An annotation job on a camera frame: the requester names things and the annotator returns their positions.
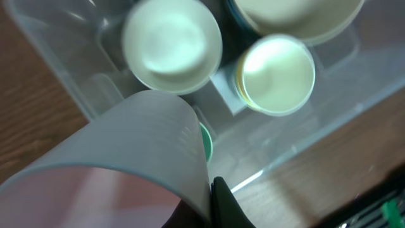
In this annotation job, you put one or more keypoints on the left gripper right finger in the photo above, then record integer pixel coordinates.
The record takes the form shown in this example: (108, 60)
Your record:
(225, 210)

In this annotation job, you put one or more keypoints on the green cup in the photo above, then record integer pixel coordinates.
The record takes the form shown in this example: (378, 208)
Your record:
(207, 141)

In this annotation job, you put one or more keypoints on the beige large bowl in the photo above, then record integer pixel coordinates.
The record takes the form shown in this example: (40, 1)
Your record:
(311, 21)

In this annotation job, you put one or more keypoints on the cream white cup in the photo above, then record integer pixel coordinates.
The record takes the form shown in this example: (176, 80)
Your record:
(278, 75)

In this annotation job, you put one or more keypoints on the clear plastic storage container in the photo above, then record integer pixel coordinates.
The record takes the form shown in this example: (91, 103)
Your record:
(364, 64)

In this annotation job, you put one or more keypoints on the white small bowl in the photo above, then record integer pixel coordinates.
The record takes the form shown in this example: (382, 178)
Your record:
(174, 46)

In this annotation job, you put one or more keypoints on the dark blue bowl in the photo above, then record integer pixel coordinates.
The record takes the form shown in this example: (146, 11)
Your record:
(238, 18)

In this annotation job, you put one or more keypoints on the yellow cup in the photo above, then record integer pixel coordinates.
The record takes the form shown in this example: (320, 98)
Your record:
(238, 83)

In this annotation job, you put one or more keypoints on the pink cup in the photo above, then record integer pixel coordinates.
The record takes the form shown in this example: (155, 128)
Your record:
(129, 168)

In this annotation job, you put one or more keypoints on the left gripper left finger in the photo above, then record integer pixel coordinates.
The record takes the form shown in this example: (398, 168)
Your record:
(184, 217)

